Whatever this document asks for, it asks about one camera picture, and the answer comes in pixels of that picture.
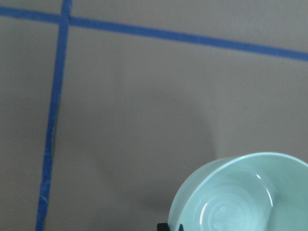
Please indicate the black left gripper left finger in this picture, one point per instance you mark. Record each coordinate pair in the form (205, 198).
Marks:
(162, 227)

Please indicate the light green ceramic bowl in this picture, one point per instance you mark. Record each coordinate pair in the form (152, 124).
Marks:
(255, 192)

